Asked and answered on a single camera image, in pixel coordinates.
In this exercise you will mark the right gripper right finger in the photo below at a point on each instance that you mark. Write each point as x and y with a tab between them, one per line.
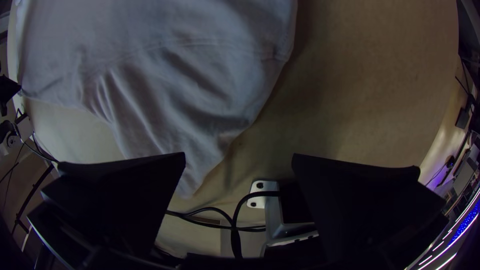
367	210

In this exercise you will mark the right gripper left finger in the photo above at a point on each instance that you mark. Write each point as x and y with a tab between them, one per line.
112	195

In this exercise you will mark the pale grey t-shirt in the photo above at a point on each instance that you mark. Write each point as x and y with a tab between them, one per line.
150	67

